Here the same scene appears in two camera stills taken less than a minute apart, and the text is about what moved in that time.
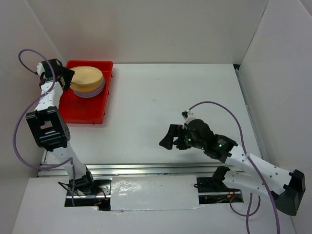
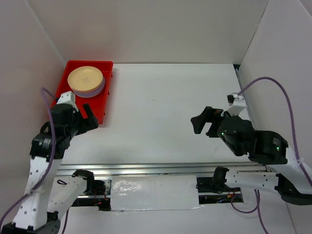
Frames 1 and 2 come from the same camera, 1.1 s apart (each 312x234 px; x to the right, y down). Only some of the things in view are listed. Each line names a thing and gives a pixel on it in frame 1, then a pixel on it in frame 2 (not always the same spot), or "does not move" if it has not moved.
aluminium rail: (113, 169) does not move
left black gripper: (68, 74) → (90, 123)
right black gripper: (167, 141) → (209, 114)
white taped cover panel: (129, 193) does not move
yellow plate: (86, 78) does not move
